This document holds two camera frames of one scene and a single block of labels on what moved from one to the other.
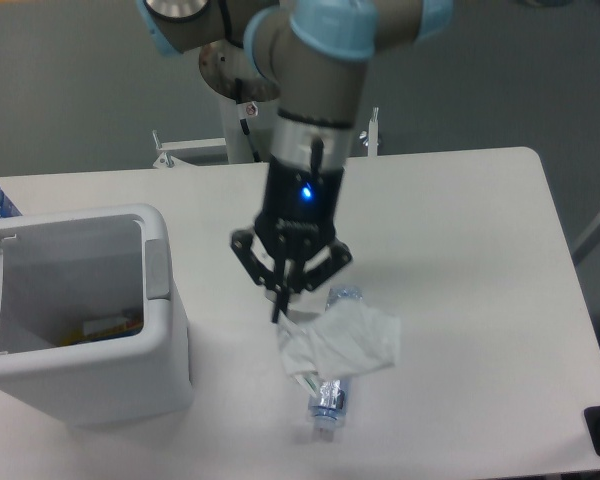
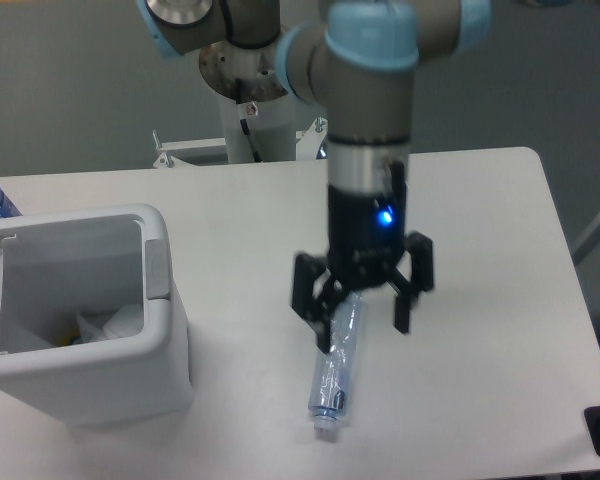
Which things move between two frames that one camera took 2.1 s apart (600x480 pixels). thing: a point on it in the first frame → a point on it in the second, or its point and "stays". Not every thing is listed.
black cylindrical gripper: [300, 213] → [366, 234]
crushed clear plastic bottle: [333, 395] stays
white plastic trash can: [42, 275] stays
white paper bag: [348, 338] → [127, 321]
